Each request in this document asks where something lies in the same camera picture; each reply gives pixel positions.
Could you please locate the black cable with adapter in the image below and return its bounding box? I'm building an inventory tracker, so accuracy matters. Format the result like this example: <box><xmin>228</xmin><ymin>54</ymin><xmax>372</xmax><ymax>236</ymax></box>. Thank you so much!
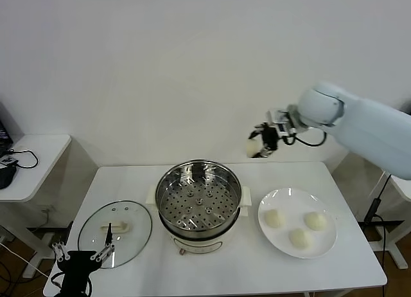
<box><xmin>362</xmin><ymin>174</ymin><xmax>402</xmax><ymax>278</ymax></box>

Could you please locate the white side table with mouse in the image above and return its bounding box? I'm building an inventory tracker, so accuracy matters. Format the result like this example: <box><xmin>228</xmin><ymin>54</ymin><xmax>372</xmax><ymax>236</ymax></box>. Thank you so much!
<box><xmin>0</xmin><ymin>134</ymin><xmax>72</xmax><ymax>278</ymax></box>

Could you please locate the steel steamer pot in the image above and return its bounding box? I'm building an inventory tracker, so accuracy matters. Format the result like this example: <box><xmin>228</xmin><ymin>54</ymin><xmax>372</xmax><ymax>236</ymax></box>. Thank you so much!
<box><xmin>146</xmin><ymin>184</ymin><xmax>252</xmax><ymax>256</ymax></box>

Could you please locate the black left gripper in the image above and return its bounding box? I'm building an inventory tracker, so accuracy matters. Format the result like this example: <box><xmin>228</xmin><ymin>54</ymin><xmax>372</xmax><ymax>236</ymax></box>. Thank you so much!
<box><xmin>51</xmin><ymin>221</ymin><xmax>116</xmax><ymax>297</ymax></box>

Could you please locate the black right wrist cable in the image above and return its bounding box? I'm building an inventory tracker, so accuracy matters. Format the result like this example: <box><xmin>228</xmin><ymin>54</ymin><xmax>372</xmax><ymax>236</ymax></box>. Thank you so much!
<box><xmin>282</xmin><ymin>131</ymin><xmax>328</xmax><ymax>149</ymax></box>

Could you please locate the stainless steel steamer basket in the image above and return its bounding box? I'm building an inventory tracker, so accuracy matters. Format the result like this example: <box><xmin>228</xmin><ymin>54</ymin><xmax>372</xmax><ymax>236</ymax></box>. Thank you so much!
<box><xmin>155</xmin><ymin>160</ymin><xmax>242</xmax><ymax>240</ymax></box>

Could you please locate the white steamed baozi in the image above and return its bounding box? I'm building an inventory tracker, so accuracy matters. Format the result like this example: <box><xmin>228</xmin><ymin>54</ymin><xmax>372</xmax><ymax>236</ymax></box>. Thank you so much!
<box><xmin>288</xmin><ymin>228</ymin><xmax>314</xmax><ymax>249</ymax></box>
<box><xmin>245</xmin><ymin>140</ymin><xmax>261</xmax><ymax>158</ymax></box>
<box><xmin>264</xmin><ymin>209</ymin><xmax>286</xmax><ymax>229</ymax></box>
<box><xmin>303</xmin><ymin>212</ymin><xmax>328</xmax><ymax>231</ymax></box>

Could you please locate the laptop with dark screen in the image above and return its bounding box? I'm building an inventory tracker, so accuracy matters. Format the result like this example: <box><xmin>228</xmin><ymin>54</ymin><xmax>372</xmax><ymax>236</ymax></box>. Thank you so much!
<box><xmin>0</xmin><ymin>102</ymin><xmax>14</xmax><ymax>157</ymax></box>

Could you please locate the white side table with label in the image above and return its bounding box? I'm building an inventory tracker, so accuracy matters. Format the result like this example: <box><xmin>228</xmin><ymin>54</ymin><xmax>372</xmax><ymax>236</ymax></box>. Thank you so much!
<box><xmin>365</xmin><ymin>173</ymin><xmax>411</xmax><ymax>273</ymax></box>

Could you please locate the thin black looped cable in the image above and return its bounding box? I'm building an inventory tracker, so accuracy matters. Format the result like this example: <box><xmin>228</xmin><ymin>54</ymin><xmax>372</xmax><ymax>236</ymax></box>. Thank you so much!
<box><xmin>5</xmin><ymin>150</ymin><xmax>39</xmax><ymax>170</ymax></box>

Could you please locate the white round plate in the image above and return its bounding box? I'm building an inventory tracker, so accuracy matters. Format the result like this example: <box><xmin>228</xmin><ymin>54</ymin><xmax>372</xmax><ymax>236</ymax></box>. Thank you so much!
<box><xmin>257</xmin><ymin>187</ymin><xmax>338</xmax><ymax>259</ymax></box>

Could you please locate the black computer mouse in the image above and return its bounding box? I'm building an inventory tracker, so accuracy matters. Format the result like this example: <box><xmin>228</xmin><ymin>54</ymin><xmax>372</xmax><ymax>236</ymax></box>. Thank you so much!
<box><xmin>0</xmin><ymin>165</ymin><xmax>17</xmax><ymax>190</ymax></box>

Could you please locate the glass lid with cream handle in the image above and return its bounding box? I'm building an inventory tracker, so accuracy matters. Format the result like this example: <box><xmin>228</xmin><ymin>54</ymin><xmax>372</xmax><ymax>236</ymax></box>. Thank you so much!
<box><xmin>77</xmin><ymin>199</ymin><xmax>152</xmax><ymax>269</ymax></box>

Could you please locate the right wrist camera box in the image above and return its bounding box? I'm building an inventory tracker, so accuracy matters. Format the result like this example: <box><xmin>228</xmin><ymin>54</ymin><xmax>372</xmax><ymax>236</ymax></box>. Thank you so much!
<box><xmin>267</xmin><ymin>106</ymin><xmax>299</xmax><ymax>139</ymax></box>

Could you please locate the white floor cable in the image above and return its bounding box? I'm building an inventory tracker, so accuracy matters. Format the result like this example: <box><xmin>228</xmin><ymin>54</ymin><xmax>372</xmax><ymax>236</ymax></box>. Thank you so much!
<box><xmin>0</xmin><ymin>243</ymin><xmax>52</xmax><ymax>278</ymax></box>

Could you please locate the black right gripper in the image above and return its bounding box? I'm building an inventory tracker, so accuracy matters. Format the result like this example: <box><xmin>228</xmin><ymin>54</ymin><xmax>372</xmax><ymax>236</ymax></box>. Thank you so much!
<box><xmin>248</xmin><ymin>122</ymin><xmax>279</xmax><ymax>159</ymax></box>

